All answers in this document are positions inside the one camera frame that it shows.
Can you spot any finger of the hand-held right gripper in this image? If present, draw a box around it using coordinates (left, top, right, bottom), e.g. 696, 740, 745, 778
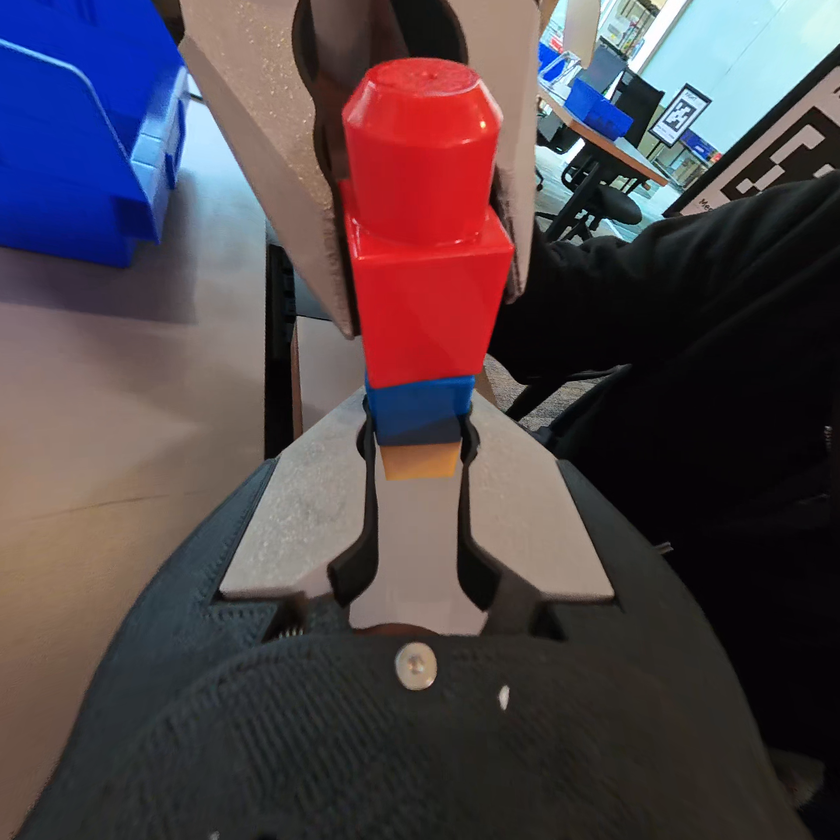
177, 0, 363, 341
453, 0, 544, 308

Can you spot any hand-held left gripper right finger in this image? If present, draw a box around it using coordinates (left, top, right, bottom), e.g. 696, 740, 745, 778
457, 400, 618, 624

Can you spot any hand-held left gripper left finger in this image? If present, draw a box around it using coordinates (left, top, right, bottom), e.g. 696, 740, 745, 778
218, 387, 382, 618

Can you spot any yellow mega block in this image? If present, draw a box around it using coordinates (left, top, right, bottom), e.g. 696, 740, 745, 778
379, 438, 460, 482

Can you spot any blue mega block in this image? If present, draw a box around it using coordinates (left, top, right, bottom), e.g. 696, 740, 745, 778
364, 375, 476, 448

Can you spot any blue plastic storage bin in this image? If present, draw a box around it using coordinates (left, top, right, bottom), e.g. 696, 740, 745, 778
0, 0, 191, 269
564, 77, 634, 139

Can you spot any red mega block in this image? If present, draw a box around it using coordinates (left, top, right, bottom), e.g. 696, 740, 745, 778
340, 58, 516, 388

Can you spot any wooden top desk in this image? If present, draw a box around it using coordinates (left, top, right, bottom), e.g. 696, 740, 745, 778
538, 85, 670, 244

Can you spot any framed marker sign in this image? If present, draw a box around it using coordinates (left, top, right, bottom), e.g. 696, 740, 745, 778
648, 83, 713, 148
663, 49, 840, 217

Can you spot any black office chair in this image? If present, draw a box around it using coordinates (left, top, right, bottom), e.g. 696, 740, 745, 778
545, 180, 644, 244

